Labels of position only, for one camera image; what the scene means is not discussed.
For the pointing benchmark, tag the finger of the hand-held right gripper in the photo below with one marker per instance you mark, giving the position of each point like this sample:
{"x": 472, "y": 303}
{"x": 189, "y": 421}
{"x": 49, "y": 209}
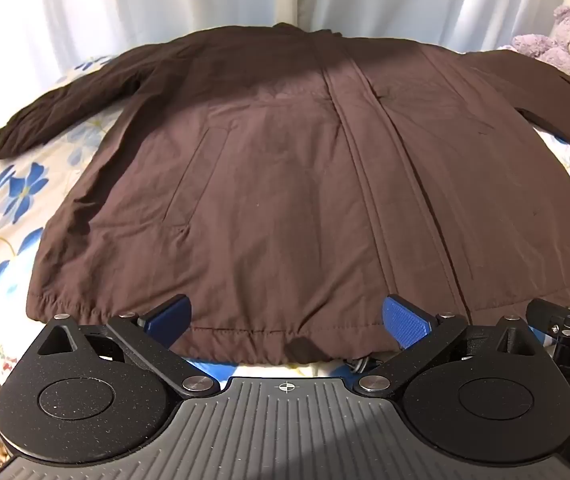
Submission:
{"x": 560, "y": 316}

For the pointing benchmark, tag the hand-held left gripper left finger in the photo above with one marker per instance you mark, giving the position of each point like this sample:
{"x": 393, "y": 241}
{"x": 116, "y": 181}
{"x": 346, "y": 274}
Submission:
{"x": 171, "y": 317}

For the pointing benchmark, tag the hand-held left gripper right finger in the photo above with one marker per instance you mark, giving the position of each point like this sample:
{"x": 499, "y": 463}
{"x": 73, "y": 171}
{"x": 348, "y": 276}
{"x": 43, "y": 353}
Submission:
{"x": 407, "y": 321}

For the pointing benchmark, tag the dark brown jacket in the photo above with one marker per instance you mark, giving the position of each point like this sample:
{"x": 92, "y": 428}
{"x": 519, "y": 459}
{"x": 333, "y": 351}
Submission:
{"x": 285, "y": 200}

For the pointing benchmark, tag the blue floral bed sheet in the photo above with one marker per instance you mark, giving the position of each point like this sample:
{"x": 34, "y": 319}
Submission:
{"x": 20, "y": 195}

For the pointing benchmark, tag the white curtain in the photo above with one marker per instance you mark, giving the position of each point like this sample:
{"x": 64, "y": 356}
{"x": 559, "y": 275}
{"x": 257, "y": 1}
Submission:
{"x": 115, "y": 5}

